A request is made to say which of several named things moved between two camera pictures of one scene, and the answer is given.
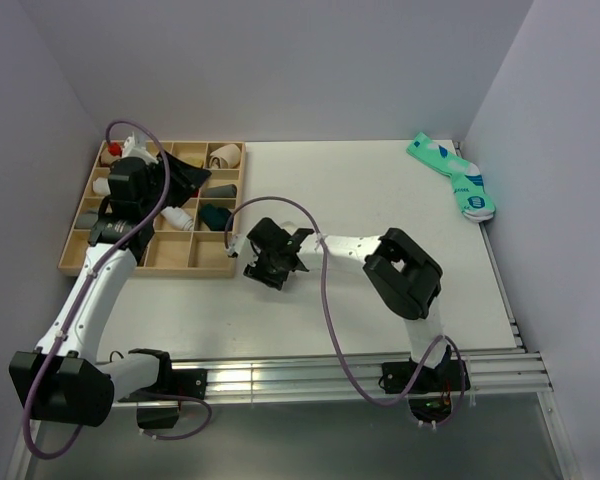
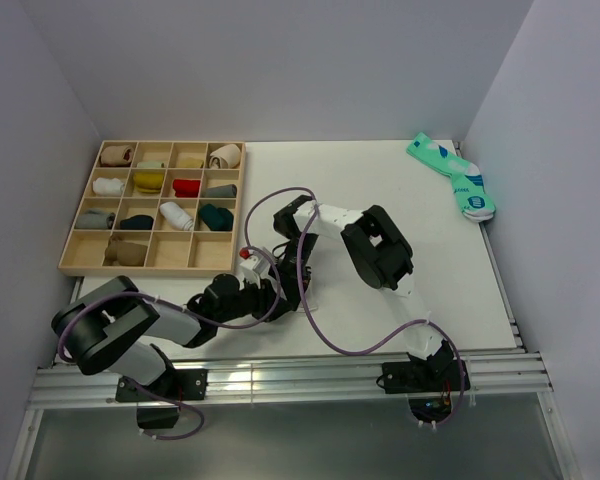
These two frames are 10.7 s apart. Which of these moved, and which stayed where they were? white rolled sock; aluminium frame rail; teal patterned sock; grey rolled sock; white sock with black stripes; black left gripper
Moved: white sock with black stripes; black left gripper
Stayed: grey rolled sock; teal patterned sock; white rolled sock; aluminium frame rail
